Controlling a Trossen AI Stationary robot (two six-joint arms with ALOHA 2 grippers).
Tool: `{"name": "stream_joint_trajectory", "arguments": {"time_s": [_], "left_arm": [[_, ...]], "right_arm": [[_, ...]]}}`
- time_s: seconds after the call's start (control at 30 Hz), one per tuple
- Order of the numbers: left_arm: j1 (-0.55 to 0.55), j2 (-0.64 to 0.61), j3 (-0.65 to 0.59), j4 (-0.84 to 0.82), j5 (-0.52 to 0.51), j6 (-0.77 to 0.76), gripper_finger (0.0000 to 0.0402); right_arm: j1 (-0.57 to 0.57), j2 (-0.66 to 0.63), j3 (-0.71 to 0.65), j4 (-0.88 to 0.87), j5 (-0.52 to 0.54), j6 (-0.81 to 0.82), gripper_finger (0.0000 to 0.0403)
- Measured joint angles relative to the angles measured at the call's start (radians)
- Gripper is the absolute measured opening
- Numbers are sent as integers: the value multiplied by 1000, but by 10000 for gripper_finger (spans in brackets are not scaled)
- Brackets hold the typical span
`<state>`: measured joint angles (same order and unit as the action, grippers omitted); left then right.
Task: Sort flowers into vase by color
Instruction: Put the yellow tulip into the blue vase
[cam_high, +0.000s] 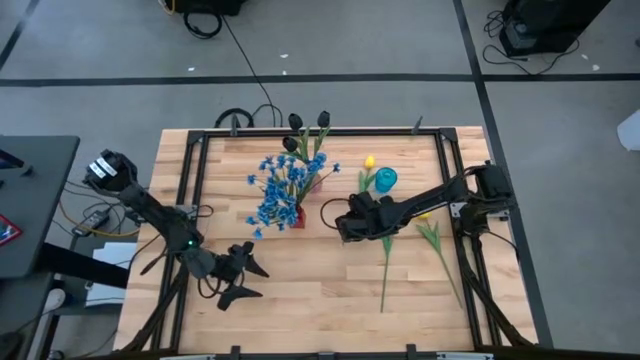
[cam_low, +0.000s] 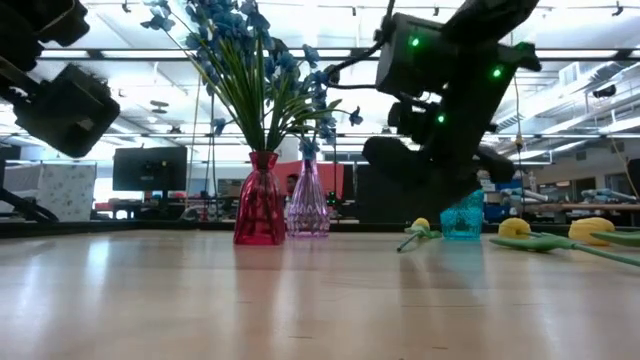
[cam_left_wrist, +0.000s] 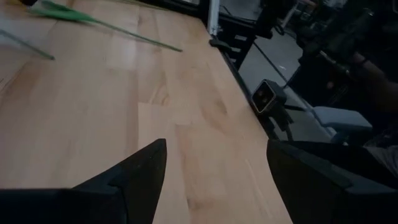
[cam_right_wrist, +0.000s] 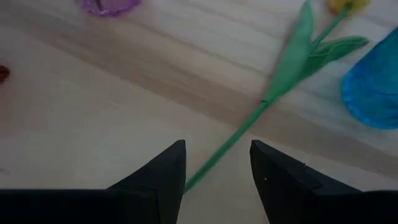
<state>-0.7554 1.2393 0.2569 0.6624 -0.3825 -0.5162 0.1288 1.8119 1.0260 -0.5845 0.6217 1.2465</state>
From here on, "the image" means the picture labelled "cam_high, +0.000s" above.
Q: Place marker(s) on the black equipment cart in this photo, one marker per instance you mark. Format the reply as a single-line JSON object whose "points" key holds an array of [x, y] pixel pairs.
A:
{"points": [[545, 25]]}

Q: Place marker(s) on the pink glass vase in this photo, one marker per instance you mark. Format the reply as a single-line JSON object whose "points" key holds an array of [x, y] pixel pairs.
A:
{"points": [[317, 186]]}

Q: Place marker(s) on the white object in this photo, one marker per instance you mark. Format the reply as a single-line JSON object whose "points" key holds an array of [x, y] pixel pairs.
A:
{"points": [[631, 132]]}

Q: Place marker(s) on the red glass vase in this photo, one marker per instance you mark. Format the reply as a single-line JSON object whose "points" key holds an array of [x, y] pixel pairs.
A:
{"points": [[300, 220]]}

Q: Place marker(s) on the black equipment box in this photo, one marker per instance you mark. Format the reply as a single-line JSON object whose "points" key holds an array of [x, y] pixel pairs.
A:
{"points": [[210, 5]]}

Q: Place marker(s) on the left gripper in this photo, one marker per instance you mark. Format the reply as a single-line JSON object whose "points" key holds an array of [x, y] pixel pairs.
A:
{"points": [[232, 265]]}

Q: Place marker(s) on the red and blue sticker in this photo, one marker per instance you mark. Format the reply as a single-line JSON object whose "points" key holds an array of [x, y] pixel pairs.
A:
{"points": [[6, 232]]}

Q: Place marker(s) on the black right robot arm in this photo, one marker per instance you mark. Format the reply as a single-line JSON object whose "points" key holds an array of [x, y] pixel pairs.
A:
{"points": [[440, 192]]}

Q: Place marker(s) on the black power adapter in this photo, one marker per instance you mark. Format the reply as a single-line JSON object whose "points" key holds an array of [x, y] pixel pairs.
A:
{"points": [[91, 222]]}

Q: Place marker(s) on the dark grey desk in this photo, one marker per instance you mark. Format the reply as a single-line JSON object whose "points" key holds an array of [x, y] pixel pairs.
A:
{"points": [[40, 200]]}

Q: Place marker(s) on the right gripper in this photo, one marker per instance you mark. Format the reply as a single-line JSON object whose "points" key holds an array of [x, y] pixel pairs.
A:
{"points": [[367, 220]]}

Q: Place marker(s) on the teal glass vase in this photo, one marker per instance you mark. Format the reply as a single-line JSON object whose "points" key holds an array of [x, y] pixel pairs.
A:
{"points": [[385, 180]]}

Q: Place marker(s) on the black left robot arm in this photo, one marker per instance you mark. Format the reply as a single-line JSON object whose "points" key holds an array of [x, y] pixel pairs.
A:
{"points": [[150, 210]]}

